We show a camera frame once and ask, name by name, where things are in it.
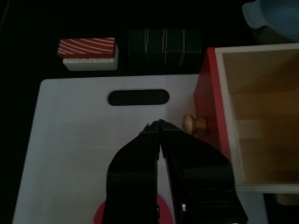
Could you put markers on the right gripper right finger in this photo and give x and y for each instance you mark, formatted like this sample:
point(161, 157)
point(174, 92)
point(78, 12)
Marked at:
point(198, 180)

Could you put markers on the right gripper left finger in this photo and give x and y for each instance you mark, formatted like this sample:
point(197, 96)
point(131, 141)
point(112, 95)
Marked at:
point(132, 180)

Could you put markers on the red wooden drawer box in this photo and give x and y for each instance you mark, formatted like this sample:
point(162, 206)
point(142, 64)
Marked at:
point(265, 122)

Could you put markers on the grey blue bowl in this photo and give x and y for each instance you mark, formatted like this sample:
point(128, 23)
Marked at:
point(278, 17)

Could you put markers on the white cutting board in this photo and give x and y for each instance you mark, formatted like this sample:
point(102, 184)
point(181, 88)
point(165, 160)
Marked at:
point(70, 131)

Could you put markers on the salmon sushi toy block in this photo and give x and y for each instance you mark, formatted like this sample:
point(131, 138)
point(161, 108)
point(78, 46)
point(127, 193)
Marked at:
point(87, 52)

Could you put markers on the green striped toy block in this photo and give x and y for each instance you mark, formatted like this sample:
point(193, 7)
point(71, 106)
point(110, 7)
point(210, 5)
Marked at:
point(163, 48)

